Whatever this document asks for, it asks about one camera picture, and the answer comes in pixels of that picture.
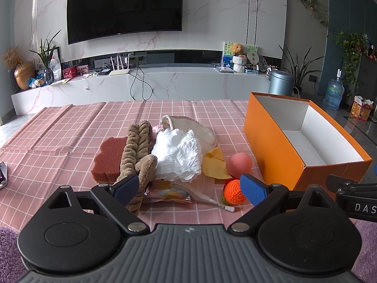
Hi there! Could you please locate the brown red sponge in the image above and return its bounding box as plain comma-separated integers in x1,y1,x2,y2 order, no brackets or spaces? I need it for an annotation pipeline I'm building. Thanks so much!
91,137,127,184

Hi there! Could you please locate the orange crochet ball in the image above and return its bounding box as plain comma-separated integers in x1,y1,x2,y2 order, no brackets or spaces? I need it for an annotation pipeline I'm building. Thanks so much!
221,179,247,206

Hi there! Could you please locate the pink makeup sponge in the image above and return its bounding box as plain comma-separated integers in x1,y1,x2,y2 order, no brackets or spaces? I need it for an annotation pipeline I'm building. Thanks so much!
225,153,252,179

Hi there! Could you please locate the orange snack packet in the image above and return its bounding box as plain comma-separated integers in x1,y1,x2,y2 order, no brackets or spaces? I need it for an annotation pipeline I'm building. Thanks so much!
143,180,192,204

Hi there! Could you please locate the brown braided plush toy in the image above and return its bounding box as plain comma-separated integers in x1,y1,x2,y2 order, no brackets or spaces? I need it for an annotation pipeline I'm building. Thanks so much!
116,121,158,215

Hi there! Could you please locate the yellow cleaning cloth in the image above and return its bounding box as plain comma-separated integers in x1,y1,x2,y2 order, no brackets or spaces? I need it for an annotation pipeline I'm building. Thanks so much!
203,146,232,179

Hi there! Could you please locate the orange cardboard box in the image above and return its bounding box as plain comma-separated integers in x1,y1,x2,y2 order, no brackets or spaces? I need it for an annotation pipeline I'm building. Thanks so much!
243,93,372,191

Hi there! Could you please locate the white crinkled cloth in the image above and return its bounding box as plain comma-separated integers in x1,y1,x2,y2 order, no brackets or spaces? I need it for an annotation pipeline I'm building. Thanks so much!
152,129,203,183

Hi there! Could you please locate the pink plush piece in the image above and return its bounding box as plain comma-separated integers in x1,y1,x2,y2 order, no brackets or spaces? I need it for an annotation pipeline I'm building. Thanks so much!
152,125,164,133

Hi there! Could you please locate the cream fabric pouch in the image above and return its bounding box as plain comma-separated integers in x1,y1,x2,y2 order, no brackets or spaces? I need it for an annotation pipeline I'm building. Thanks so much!
160,115,218,155

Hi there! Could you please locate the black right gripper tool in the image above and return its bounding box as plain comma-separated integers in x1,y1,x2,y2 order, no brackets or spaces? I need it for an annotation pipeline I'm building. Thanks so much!
326,175,377,222

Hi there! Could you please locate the grey metal trash can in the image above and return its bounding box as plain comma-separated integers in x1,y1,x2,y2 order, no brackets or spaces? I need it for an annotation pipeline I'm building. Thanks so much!
268,70,295,96

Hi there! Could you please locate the dark device at table edge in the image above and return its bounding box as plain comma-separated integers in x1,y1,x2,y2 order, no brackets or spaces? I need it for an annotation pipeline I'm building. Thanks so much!
0,161,8,190

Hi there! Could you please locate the blue water bottle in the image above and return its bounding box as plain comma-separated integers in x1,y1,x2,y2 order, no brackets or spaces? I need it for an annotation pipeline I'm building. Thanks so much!
323,68,344,111

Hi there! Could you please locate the white wifi router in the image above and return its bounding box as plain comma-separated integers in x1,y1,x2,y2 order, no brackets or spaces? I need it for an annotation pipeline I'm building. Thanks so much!
109,55,130,76

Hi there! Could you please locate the white marble tv console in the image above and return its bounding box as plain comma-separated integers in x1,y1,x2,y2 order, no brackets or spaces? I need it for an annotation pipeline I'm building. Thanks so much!
12,67,270,115

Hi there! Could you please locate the purple fluffy rug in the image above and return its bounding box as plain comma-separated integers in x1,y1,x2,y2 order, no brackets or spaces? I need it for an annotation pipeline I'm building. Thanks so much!
0,226,26,283

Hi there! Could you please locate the red gift bag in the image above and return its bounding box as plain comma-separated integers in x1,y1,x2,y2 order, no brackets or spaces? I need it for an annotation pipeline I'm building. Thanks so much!
351,95,374,121

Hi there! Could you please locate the red tissue box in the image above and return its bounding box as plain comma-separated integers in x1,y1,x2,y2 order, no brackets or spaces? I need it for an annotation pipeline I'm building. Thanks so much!
63,66,77,79

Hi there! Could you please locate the potted long leaf plant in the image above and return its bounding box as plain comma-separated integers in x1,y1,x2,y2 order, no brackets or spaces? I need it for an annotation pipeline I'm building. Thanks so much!
279,45,324,98

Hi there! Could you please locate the white knitted basket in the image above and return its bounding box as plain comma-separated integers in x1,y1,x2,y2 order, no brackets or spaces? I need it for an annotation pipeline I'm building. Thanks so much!
232,54,247,73

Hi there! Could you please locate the brown teddy bear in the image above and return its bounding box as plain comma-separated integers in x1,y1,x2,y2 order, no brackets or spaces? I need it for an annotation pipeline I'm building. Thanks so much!
231,43,243,56

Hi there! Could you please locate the golden vase with dried flowers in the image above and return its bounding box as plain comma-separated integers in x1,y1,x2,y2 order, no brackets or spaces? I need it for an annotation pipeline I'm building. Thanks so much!
1,46,35,91

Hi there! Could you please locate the green plant in glass vase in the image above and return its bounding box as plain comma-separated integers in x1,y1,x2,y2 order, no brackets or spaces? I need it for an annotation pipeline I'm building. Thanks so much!
31,30,61,85

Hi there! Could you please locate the hanging green vine plant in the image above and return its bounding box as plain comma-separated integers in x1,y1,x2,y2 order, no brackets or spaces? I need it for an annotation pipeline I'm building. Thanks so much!
299,0,368,96

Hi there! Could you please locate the black wall television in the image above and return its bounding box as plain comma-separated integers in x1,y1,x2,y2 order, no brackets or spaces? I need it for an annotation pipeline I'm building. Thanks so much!
66,0,183,44

